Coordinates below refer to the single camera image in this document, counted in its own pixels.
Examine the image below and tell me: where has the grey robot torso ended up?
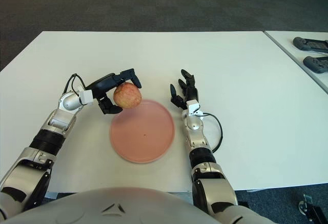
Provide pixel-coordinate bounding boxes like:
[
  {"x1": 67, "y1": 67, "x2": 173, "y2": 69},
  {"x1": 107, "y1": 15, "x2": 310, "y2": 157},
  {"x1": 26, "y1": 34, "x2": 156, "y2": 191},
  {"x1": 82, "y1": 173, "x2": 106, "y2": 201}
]
[{"x1": 0, "y1": 187, "x2": 213, "y2": 224}]

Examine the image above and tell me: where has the black wheeled stand base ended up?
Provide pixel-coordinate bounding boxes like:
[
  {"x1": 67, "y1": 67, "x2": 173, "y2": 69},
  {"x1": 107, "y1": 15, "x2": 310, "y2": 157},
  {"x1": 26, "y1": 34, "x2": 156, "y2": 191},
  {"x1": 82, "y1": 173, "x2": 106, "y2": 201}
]
[{"x1": 298, "y1": 194, "x2": 328, "y2": 224}]

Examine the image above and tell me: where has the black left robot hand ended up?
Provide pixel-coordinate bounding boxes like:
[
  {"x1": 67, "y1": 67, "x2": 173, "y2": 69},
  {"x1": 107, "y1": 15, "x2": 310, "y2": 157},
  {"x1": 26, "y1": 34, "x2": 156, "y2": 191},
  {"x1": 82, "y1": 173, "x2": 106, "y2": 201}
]
[{"x1": 76, "y1": 68, "x2": 143, "y2": 115}]

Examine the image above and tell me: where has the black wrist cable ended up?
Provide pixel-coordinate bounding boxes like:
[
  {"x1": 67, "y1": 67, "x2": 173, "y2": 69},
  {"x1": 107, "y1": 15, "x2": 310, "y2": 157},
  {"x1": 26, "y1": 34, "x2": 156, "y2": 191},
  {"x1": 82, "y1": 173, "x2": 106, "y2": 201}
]
[
  {"x1": 202, "y1": 113, "x2": 223, "y2": 153},
  {"x1": 63, "y1": 73, "x2": 87, "y2": 94}
]

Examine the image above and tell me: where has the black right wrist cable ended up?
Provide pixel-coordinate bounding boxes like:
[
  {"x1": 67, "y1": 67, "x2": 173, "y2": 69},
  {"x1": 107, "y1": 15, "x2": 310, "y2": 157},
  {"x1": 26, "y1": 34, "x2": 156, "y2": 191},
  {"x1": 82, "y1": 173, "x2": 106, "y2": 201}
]
[{"x1": 202, "y1": 113, "x2": 223, "y2": 153}]

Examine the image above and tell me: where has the red yellow apple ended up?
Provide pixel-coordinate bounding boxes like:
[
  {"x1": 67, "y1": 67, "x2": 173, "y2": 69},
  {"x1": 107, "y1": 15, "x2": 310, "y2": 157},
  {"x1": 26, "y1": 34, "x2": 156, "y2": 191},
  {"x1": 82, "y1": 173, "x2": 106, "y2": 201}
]
[{"x1": 113, "y1": 82, "x2": 142, "y2": 109}]

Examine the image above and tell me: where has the pink round plate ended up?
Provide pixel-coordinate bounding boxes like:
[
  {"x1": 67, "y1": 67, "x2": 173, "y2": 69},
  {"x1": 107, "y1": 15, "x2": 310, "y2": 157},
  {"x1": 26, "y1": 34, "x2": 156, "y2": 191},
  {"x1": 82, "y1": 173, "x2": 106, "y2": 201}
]
[{"x1": 109, "y1": 99, "x2": 176, "y2": 164}]

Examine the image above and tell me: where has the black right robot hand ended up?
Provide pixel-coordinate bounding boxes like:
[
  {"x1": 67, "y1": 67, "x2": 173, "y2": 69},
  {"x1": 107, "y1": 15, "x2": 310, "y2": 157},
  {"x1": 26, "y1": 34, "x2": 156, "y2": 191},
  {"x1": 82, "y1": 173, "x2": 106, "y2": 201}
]
[{"x1": 169, "y1": 69, "x2": 204, "y2": 117}]

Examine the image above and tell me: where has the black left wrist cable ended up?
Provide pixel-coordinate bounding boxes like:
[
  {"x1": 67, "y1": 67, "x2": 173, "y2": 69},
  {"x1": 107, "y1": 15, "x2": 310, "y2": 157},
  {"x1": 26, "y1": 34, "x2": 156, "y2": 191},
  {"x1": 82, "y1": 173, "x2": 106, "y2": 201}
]
[{"x1": 63, "y1": 73, "x2": 87, "y2": 94}]

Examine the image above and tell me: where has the grey game controller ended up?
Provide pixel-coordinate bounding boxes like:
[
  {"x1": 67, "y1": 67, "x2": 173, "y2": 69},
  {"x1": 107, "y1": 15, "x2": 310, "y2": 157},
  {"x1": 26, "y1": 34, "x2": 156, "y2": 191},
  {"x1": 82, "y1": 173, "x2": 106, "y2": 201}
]
[
  {"x1": 303, "y1": 56, "x2": 328, "y2": 74},
  {"x1": 293, "y1": 36, "x2": 328, "y2": 54}
]

